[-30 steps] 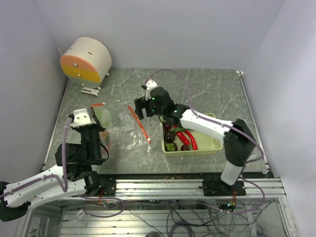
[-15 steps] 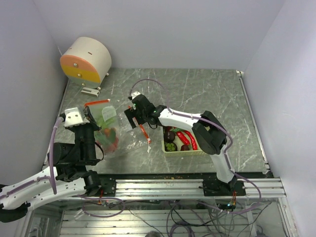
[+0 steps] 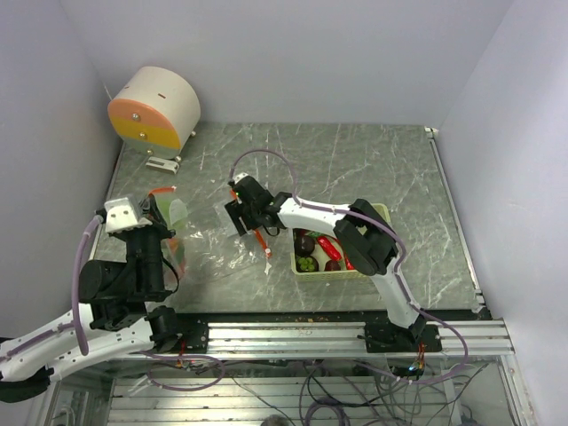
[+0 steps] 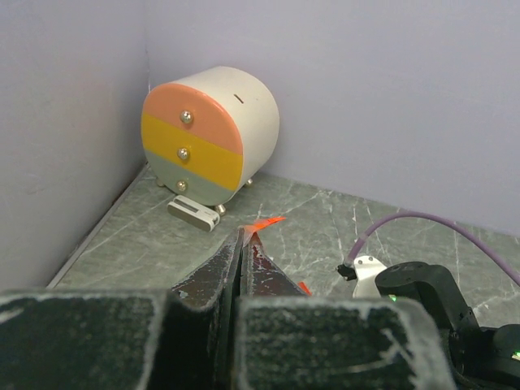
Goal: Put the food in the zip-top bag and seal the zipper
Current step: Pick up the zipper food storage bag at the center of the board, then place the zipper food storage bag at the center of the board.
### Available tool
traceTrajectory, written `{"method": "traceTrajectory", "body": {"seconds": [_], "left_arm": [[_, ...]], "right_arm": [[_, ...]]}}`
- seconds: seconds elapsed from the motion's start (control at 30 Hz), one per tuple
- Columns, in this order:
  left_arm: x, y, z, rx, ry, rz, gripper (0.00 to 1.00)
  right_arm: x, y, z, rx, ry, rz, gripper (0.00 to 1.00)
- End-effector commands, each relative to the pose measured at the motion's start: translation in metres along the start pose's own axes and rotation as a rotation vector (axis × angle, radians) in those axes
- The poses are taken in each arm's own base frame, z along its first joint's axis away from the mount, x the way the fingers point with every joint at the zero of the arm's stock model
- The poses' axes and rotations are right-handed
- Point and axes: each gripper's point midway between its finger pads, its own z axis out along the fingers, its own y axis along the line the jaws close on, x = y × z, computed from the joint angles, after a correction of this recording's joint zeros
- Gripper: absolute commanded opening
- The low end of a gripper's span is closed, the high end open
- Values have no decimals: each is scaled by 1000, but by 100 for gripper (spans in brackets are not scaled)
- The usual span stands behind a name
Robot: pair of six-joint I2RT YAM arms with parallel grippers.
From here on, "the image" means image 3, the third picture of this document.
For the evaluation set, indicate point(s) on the dark purple plum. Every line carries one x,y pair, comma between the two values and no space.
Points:
332,266
304,245

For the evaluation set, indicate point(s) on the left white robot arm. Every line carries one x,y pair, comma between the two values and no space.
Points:
117,308

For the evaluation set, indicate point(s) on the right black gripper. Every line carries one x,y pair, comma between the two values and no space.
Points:
236,209

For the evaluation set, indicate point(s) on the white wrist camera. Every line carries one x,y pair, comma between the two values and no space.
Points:
124,214
237,178

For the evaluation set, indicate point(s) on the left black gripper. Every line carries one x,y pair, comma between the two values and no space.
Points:
164,232

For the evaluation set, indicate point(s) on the white corner clip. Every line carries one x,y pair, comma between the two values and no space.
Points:
431,131

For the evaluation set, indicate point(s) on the round pastel drawer cabinet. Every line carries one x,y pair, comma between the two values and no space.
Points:
155,112

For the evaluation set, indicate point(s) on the red chili pepper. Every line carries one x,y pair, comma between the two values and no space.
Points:
329,249
349,266

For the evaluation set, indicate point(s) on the small white metal bracket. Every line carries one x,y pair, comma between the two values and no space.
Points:
168,166

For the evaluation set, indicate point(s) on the dark purple plum bottom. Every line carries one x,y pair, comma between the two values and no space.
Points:
332,266

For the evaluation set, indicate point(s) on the small green grape bunch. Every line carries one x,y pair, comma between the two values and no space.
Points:
306,264

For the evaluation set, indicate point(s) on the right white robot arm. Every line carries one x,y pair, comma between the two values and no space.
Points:
367,240

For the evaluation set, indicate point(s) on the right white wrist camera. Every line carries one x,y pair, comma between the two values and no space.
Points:
237,178

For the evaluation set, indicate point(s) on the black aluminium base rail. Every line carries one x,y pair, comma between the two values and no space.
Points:
351,335

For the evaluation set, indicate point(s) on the red cherry bunch with leaves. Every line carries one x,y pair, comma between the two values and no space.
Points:
177,248

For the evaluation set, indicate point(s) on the clear zip bag orange zipper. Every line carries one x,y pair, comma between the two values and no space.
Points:
213,248

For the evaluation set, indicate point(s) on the dark purple plum middle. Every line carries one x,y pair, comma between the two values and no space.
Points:
304,245

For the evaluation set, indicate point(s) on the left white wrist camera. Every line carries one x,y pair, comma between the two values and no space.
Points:
124,214

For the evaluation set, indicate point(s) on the cream plastic basket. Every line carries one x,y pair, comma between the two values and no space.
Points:
322,258

